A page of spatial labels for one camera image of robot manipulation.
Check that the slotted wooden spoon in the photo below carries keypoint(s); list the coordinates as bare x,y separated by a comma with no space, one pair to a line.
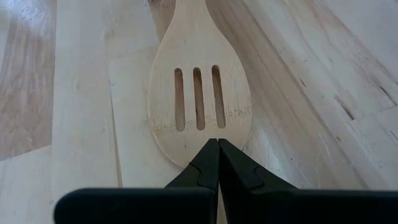
199,46

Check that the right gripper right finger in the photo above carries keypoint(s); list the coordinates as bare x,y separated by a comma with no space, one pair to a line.
245,177

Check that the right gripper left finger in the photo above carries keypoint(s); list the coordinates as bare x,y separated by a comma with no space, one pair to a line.
205,171

